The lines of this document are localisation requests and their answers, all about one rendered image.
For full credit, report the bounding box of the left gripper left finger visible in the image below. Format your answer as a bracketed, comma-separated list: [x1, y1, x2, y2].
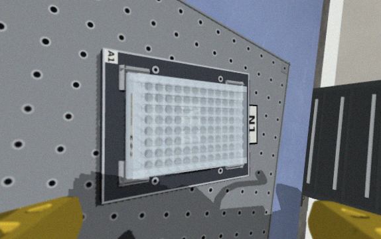
[0, 197, 83, 239]

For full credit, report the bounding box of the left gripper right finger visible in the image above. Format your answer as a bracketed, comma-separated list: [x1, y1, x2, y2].
[308, 200, 381, 239]

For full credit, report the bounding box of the white well plate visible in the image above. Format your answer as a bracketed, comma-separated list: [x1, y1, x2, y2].
[125, 72, 247, 179]

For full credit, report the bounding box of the grey perforated breadboard plate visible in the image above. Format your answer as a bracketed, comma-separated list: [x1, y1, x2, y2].
[0, 0, 291, 239]

